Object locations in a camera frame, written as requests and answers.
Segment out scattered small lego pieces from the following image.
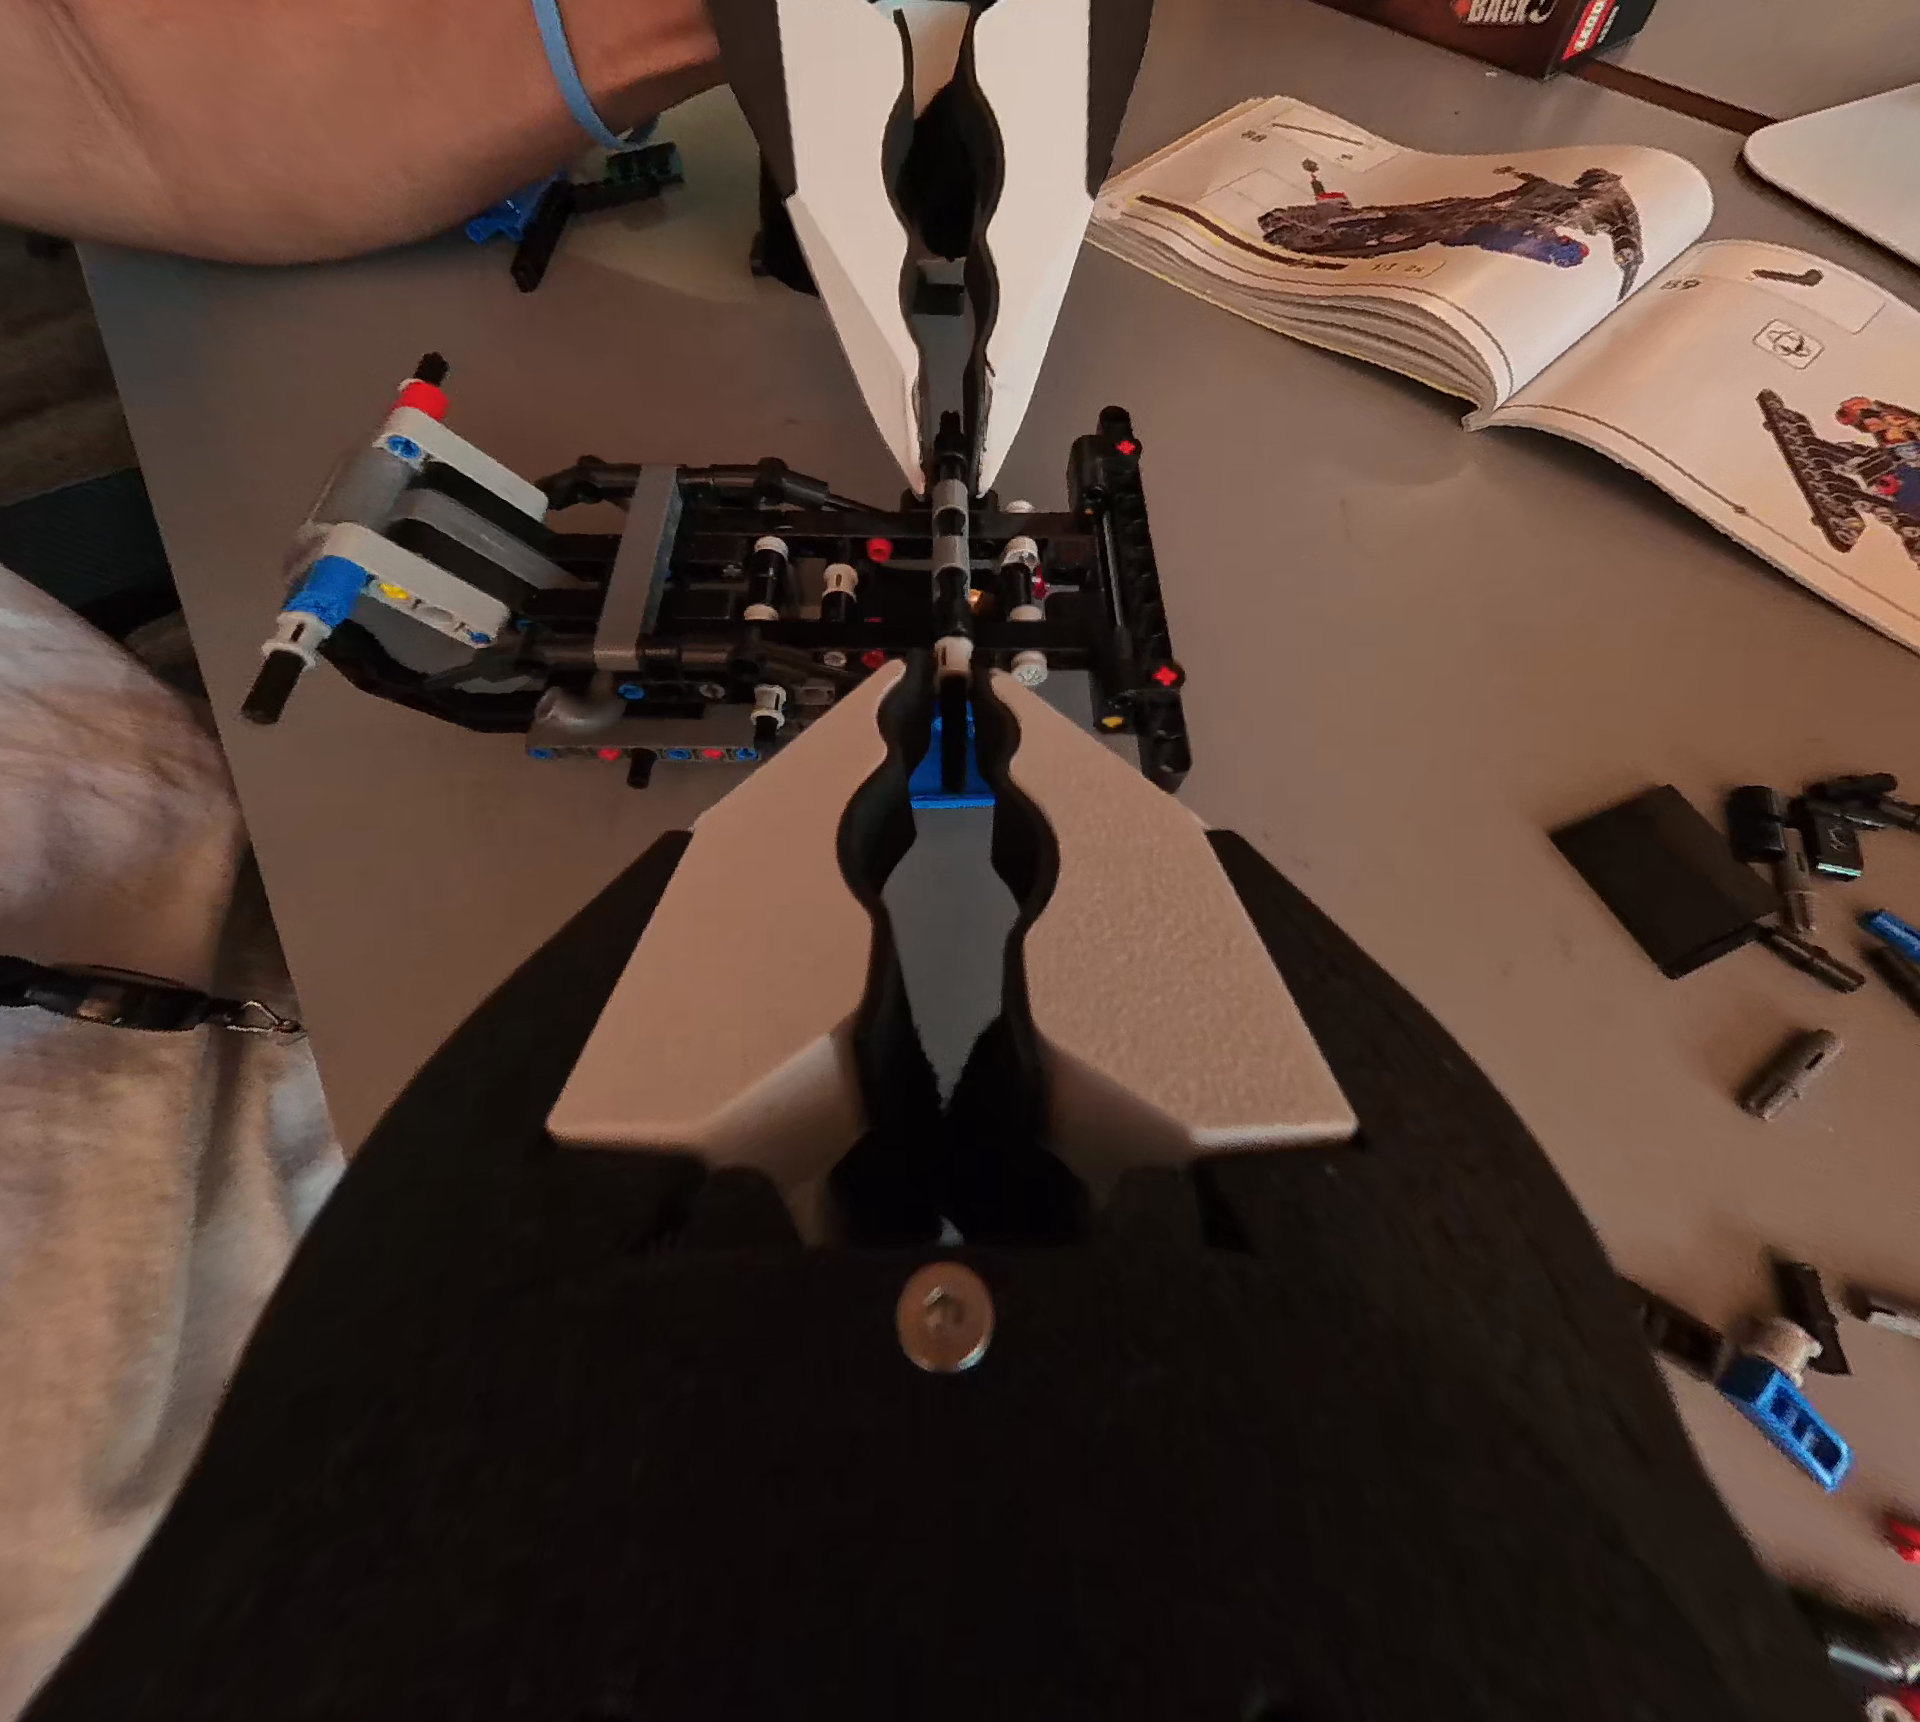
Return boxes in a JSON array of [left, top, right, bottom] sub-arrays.
[[1634, 768, 1920, 1722]]

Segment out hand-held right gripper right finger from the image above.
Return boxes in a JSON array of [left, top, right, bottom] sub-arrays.
[[973, 669, 1362, 1195]]

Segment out black lanyard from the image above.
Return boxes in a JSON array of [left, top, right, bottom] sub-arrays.
[[0, 954, 307, 1044]]

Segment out small blue lego beam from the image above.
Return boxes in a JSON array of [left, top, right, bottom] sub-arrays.
[[1716, 1355, 1856, 1494]]

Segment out lego instruction booklet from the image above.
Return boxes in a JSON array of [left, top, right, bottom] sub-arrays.
[[1086, 94, 1920, 654]]

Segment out black lego beam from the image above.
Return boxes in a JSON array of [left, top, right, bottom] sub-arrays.
[[510, 139, 687, 294]]

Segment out blue lego connector piece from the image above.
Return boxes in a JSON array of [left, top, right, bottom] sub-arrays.
[[465, 176, 567, 248]]

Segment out black square lego panel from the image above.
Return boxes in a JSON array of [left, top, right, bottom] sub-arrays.
[[1549, 784, 1788, 984]]

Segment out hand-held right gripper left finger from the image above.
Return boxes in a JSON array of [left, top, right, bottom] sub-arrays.
[[545, 660, 943, 1249]]

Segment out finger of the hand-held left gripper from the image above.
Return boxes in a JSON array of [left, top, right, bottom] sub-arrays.
[[772, 0, 940, 498], [957, 0, 1098, 498]]

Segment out blue wristband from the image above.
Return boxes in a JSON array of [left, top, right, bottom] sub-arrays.
[[516, 0, 662, 154]]

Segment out black and blue lego car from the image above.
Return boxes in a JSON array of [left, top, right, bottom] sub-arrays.
[[240, 349, 1194, 807]]

